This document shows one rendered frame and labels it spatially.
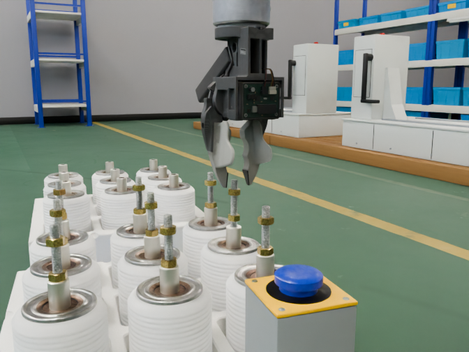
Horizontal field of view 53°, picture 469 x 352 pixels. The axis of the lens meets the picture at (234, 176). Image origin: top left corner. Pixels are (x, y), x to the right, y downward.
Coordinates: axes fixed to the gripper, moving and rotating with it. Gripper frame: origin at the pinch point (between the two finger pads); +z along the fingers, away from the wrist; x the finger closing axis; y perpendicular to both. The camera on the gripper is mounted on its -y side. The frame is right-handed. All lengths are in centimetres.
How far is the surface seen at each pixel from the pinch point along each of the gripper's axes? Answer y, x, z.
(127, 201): -39.0, -5.9, 11.7
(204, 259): 0.6, -5.1, 11.5
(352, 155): -174, 174, 31
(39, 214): -59, -22, 17
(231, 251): 3.6, -2.3, 9.9
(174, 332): 15.3, -14.9, 12.9
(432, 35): -352, 445, -72
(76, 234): -15.1, -20.0, 10.1
